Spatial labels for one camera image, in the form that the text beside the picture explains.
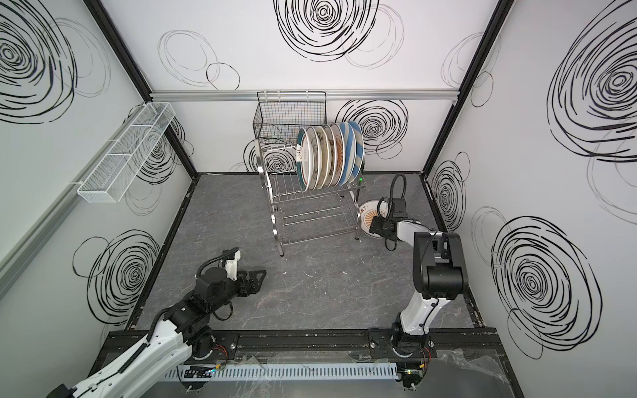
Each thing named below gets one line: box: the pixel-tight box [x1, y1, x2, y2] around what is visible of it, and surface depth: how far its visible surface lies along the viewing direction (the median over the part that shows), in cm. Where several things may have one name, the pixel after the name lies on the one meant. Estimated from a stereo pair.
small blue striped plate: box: [340, 121, 357, 187], surface depth 74 cm
